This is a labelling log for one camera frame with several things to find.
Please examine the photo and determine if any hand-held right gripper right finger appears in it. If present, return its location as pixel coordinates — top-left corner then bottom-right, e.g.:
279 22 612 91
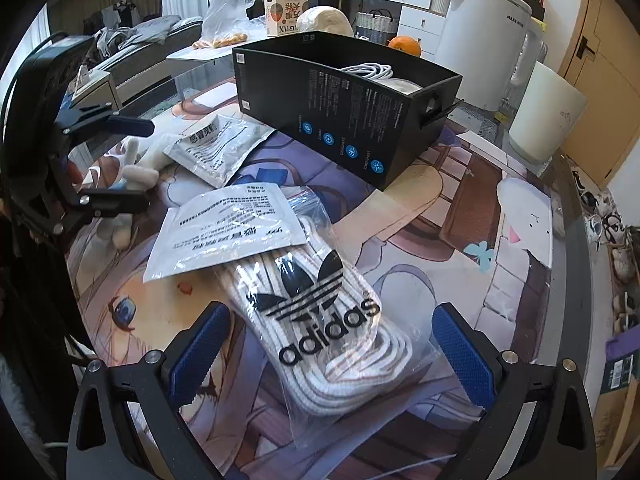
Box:
432 302 598 480

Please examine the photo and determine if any beige bedside cabinet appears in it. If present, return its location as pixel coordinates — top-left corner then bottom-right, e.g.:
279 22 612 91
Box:
70 67 118 111

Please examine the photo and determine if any black cardboard box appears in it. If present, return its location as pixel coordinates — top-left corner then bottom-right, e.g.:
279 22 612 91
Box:
232 31 463 192

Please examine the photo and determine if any printed cartoon table mat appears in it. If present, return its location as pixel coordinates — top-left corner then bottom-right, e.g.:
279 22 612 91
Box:
65 77 568 480

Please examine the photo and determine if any purple box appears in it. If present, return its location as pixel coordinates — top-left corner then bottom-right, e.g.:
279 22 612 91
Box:
602 325 640 411

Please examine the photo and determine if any orange fruit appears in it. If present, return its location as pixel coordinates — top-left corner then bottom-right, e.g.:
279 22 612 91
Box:
387 36 423 57

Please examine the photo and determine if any white cable bundle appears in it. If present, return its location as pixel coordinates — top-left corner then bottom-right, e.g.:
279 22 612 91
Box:
340 62 396 83

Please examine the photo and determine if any cream cylindrical bin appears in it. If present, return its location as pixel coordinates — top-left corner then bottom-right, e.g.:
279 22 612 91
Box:
507 61 588 166

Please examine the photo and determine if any white electric kettle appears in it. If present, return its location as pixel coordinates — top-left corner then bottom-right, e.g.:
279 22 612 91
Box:
434 0 548 111

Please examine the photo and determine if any white round bundle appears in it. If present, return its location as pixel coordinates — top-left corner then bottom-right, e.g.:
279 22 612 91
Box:
301 6 353 38

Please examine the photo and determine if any tan wooden door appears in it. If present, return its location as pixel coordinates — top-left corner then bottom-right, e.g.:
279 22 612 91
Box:
557 0 640 191

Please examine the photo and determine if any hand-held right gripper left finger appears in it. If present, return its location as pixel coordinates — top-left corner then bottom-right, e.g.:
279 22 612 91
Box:
67 301 233 480

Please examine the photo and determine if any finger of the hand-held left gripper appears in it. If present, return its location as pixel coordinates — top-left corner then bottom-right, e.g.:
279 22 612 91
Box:
75 190 151 221
65 105 156 138

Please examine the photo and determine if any white side table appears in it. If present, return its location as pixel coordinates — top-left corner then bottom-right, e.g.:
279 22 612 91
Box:
166 35 251 63

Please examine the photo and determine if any pile of shoes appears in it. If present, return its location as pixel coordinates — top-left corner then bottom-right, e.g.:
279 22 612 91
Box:
572 170 638 333

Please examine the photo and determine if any dark flat box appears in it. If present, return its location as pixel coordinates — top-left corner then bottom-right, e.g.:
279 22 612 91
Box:
510 0 548 21

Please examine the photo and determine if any white printed sachet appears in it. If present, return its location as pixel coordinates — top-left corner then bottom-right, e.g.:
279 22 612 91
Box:
165 112 276 188
144 182 308 283

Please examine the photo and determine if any black-logo bag of white shoelaces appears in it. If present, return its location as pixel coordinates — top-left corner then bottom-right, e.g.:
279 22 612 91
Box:
212 185 486 448

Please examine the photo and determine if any white dresser with drawers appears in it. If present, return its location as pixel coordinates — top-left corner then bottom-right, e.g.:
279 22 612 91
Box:
325 0 453 46

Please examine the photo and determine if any printed fruit carton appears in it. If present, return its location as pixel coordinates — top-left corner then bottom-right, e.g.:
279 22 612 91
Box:
263 0 308 37

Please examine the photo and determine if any grey bed with bedding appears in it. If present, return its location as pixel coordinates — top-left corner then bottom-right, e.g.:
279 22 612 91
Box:
95 15 206 91

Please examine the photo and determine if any clear plastic bag of kumquats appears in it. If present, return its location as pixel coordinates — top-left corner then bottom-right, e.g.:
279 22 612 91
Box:
192 0 256 51

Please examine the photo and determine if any grey woven basket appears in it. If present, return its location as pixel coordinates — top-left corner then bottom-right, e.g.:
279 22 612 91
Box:
354 10 396 43

